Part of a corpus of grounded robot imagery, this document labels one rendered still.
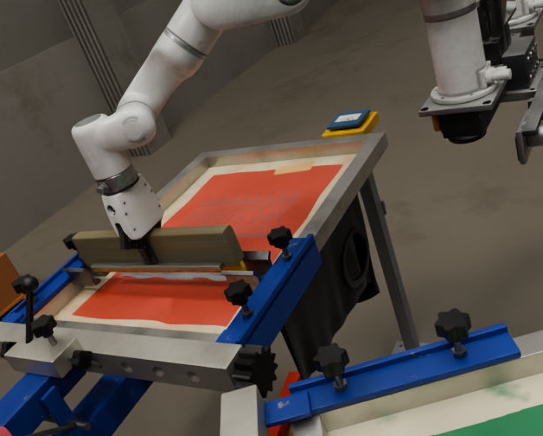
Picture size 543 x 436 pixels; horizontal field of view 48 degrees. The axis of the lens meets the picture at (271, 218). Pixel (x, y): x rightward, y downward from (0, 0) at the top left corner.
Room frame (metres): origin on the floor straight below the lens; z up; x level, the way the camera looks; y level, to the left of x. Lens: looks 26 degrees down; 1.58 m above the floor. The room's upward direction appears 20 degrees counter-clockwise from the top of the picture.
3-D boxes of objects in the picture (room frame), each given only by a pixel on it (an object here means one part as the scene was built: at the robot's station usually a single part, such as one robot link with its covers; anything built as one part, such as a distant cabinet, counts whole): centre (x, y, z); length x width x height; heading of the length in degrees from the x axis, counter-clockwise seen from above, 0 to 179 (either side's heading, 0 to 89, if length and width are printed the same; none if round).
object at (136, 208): (1.11, 0.24, 1.16); 0.10 x 0.08 x 0.11; 144
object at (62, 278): (1.24, 0.49, 0.98); 0.30 x 0.05 x 0.07; 144
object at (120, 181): (1.10, 0.25, 1.22); 0.09 x 0.07 x 0.03; 144
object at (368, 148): (1.27, 0.13, 0.97); 0.79 x 0.58 x 0.04; 144
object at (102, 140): (1.10, 0.21, 1.29); 0.15 x 0.10 x 0.11; 91
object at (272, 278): (0.91, 0.05, 0.98); 0.30 x 0.05 x 0.07; 144
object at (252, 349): (0.70, 0.11, 1.02); 0.07 x 0.06 x 0.07; 144
